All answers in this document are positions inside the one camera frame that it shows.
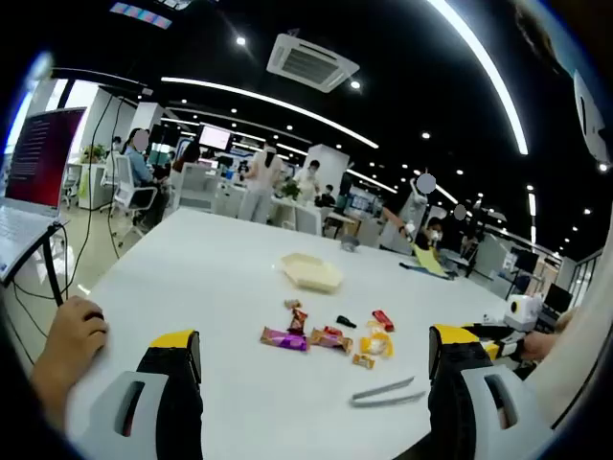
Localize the dark red food bar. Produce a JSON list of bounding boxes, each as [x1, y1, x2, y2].
[[287, 307, 309, 335]]

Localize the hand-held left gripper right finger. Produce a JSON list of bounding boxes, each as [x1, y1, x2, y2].
[[427, 324, 556, 460]]

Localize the black hanging cable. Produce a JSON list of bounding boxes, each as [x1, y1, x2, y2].
[[70, 93, 117, 301]]

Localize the person's right hand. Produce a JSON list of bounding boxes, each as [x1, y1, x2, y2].
[[521, 332, 559, 361]]

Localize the tan food packet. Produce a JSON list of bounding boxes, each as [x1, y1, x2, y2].
[[308, 328, 354, 357]]

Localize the person's left hand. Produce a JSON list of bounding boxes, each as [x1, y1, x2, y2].
[[45, 295, 110, 370]]

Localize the open laptop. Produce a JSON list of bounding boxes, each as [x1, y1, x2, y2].
[[0, 107, 88, 285]]

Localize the cream hexagonal container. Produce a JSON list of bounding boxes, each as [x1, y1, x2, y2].
[[280, 252, 345, 294]]

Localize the person's white shirt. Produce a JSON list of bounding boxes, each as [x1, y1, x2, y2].
[[524, 267, 613, 426]]

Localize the blue cloth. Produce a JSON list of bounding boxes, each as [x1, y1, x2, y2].
[[399, 261, 457, 281]]

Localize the wall monitor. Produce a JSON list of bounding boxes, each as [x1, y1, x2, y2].
[[198, 125, 232, 150]]

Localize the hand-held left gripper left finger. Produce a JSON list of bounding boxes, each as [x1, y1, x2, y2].
[[71, 329, 205, 460]]

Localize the white office chair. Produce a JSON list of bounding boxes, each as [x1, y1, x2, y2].
[[112, 154, 159, 236]]

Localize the person's head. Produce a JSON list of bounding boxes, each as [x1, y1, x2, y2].
[[514, 2, 571, 78]]

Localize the grey food tongs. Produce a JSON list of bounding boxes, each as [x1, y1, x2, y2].
[[349, 376, 428, 409]]

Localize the white worn device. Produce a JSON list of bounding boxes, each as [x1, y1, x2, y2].
[[572, 69, 613, 164]]

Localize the bright red food bar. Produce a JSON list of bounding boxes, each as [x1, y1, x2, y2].
[[371, 309, 396, 334]]

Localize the purple food packet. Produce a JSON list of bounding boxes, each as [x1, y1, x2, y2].
[[260, 326, 309, 353]]

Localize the long ceiling light strip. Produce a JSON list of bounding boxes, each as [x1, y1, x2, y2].
[[428, 0, 530, 155], [161, 76, 379, 150]]

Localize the yellow cloth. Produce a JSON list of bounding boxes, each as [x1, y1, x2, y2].
[[412, 243, 449, 278]]

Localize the black laptop stand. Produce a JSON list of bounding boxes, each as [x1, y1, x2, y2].
[[41, 220, 71, 308]]

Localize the ceiling air conditioner vent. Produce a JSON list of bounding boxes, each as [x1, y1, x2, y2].
[[266, 32, 361, 94]]

